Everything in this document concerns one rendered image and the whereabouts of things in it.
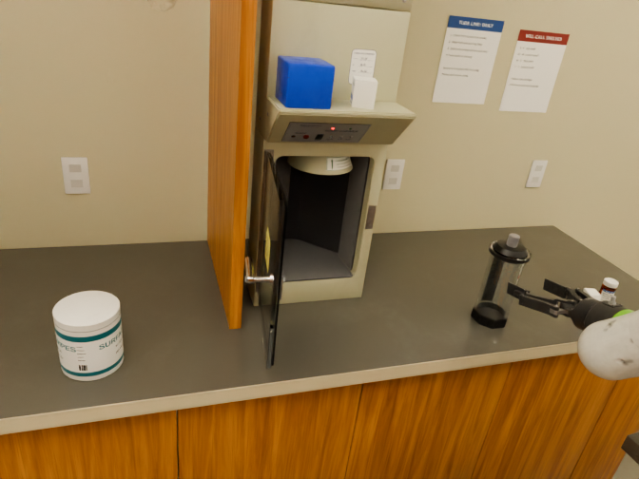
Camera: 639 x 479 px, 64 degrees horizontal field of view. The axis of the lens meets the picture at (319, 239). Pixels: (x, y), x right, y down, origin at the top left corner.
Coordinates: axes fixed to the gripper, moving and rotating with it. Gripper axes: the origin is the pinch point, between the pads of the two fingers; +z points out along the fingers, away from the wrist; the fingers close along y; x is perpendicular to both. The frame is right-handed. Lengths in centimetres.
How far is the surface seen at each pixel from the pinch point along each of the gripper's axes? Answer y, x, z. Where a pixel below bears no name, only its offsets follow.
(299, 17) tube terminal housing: 59, -61, 15
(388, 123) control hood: 39, -39, 10
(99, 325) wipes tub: 102, 2, 8
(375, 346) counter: 37.9, 16.2, 10.2
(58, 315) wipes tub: 110, 1, 12
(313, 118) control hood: 57, -40, 9
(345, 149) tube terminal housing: 44, -32, 21
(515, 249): 0.0, -8.0, 7.7
